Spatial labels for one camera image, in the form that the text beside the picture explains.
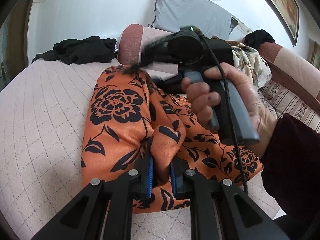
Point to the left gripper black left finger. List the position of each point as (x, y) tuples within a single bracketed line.
[(103, 209)]

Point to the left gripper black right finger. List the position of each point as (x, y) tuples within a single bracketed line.
[(220, 210)]

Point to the orange black floral garment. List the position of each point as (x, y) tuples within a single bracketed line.
[(129, 117)]

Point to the dark maroon sleeve forearm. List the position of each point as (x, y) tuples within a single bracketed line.
[(291, 177)]

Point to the black clothes pile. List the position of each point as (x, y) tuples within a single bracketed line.
[(88, 50)]

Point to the person right hand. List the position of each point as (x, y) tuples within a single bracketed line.
[(202, 100)]

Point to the grey pillow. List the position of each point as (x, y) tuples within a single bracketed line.
[(211, 19)]

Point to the cream floral fleece blanket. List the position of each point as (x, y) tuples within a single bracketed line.
[(242, 57)]

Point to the black cloth on backrest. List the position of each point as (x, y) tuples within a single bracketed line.
[(258, 37)]

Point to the striped beige brown quilt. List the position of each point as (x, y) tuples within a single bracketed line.
[(280, 100)]

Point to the wooden glass panel door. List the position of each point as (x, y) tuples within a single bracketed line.
[(14, 41)]

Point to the framed wall picture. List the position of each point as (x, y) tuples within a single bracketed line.
[(288, 13)]

